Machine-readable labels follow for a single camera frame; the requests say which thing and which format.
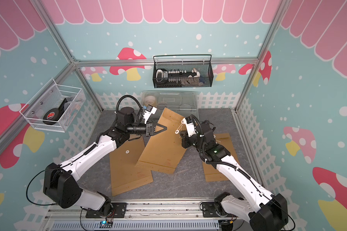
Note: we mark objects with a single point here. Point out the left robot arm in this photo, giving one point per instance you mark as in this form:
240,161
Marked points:
61,180

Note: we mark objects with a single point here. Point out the white wire mesh basket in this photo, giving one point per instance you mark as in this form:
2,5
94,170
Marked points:
54,107

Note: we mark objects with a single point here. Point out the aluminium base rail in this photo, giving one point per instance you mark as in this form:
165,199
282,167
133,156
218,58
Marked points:
171,214

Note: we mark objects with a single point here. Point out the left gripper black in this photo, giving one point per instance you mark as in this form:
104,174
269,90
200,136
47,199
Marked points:
150,127

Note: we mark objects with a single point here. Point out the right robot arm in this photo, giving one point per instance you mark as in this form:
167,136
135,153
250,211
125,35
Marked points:
263,210

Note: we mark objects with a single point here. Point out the clear plastic storage box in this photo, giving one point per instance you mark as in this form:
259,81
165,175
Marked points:
183,103

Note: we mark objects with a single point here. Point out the yellow tape roll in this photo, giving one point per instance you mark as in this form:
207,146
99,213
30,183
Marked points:
150,100

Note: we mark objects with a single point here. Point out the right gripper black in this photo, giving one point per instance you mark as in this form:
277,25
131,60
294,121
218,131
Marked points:
184,138

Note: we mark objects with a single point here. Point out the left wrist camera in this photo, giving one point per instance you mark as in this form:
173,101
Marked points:
149,110

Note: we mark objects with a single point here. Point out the black power strip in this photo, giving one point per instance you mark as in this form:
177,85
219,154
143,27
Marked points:
177,78

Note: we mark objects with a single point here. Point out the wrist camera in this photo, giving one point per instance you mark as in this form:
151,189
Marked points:
190,127
149,110

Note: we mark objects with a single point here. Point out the black wire mesh basket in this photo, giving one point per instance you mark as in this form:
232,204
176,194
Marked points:
201,62

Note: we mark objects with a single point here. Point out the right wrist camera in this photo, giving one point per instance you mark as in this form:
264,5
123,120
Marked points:
190,127

